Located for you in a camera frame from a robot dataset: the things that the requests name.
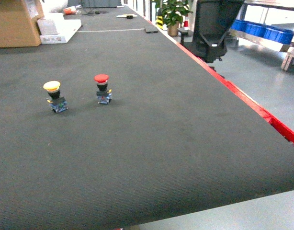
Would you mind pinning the red mushroom push button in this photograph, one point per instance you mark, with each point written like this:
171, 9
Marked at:
103, 94

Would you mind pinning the black flat pad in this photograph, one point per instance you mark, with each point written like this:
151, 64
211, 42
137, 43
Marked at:
151, 29

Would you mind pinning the yellow mushroom push button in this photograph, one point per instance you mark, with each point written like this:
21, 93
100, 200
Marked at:
57, 103

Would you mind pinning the potted green plant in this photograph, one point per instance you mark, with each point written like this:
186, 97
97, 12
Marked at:
171, 13

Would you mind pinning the black office chair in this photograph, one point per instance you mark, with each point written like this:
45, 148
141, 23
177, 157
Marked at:
213, 19

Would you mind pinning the flat white carton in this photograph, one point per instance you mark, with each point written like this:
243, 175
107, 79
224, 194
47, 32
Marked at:
72, 26

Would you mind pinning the small white box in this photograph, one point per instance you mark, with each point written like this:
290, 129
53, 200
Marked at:
51, 23

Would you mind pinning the large brown cardboard box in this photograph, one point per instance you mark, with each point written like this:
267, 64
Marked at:
18, 23

